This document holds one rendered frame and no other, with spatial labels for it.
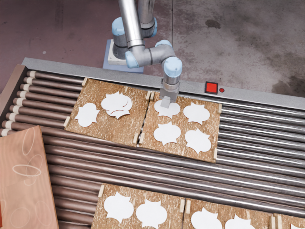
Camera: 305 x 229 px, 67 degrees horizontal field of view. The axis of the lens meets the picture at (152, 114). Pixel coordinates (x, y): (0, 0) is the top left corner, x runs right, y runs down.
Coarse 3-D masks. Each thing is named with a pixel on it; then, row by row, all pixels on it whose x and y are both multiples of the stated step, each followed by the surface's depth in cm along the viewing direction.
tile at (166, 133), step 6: (162, 126) 126; (168, 126) 126; (174, 126) 126; (156, 132) 125; (162, 132) 125; (168, 132) 125; (174, 132) 125; (180, 132) 125; (156, 138) 123; (162, 138) 123; (168, 138) 124; (174, 138) 124; (162, 144) 123
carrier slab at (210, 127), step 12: (156, 96) 136; (180, 108) 133; (204, 108) 133; (216, 108) 133; (156, 120) 129; (168, 120) 129; (180, 120) 129; (216, 120) 129; (144, 132) 126; (204, 132) 126; (216, 132) 126; (144, 144) 123; (156, 144) 123; (168, 144) 123; (180, 144) 123; (216, 144) 123; (192, 156) 121; (204, 156) 121
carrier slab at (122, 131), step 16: (96, 80) 140; (80, 96) 135; (96, 96) 135; (128, 96) 136; (144, 96) 136; (144, 112) 131; (64, 128) 127; (80, 128) 127; (96, 128) 127; (112, 128) 127; (128, 128) 127; (128, 144) 123
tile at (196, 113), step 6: (186, 108) 131; (192, 108) 131; (198, 108) 131; (186, 114) 130; (192, 114) 130; (198, 114) 130; (204, 114) 130; (192, 120) 128; (198, 120) 128; (204, 120) 128
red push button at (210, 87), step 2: (208, 84) 141; (210, 84) 141; (212, 84) 141; (214, 84) 141; (208, 86) 140; (210, 86) 140; (212, 86) 140; (214, 86) 140; (208, 88) 139; (210, 88) 139; (212, 88) 139; (214, 88) 139; (208, 90) 139; (210, 90) 139; (212, 90) 139; (214, 90) 139
